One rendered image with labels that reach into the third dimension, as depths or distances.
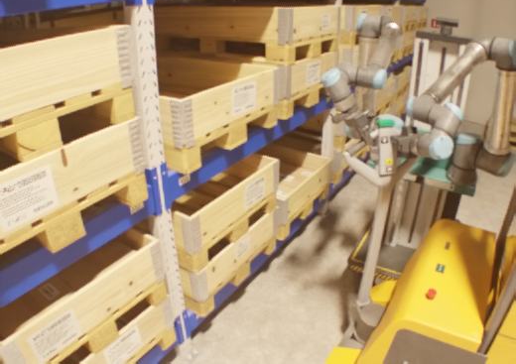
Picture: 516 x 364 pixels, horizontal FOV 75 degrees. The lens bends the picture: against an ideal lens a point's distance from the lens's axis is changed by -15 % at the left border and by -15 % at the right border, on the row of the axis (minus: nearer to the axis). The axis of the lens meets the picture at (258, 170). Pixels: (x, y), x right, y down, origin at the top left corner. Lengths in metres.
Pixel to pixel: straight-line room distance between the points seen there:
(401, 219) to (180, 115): 1.71
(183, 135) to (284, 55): 0.91
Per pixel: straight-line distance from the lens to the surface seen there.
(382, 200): 1.84
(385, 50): 1.90
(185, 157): 1.72
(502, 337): 1.58
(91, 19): 2.82
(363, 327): 2.12
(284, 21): 2.29
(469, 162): 2.25
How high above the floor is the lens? 1.96
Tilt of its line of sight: 26 degrees down
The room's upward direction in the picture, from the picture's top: straight up
